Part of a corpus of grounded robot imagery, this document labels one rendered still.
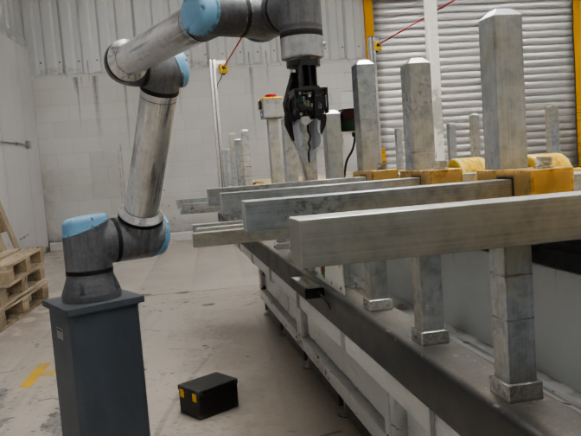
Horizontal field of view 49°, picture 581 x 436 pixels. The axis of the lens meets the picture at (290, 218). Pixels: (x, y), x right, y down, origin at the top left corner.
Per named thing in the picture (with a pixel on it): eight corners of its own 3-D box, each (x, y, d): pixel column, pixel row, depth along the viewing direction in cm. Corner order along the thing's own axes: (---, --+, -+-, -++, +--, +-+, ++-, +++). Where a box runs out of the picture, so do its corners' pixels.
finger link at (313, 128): (314, 162, 133) (310, 117, 133) (307, 163, 139) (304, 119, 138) (328, 161, 134) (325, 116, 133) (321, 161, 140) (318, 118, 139)
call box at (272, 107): (264, 120, 217) (262, 97, 216) (260, 122, 223) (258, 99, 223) (284, 118, 218) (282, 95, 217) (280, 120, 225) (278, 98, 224)
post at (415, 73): (425, 372, 100) (407, 57, 95) (417, 365, 103) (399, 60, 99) (446, 369, 100) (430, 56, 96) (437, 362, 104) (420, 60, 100)
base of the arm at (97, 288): (73, 307, 199) (69, 275, 198) (54, 299, 214) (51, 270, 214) (130, 296, 211) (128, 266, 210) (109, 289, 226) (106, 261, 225)
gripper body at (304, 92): (294, 118, 130) (290, 57, 129) (286, 121, 139) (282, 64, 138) (330, 115, 132) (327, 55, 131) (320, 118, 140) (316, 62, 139)
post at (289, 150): (294, 273, 197) (282, 116, 193) (291, 272, 201) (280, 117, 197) (305, 272, 198) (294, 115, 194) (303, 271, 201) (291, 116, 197)
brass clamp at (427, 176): (427, 206, 90) (425, 170, 90) (392, 201, 103) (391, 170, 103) (468, 202, 91) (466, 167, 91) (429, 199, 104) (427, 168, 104)
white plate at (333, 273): (342, 295, 140) (340, 250, 139) (315, 276, 165) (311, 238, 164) (345, 295, 140) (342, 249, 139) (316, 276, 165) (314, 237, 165)
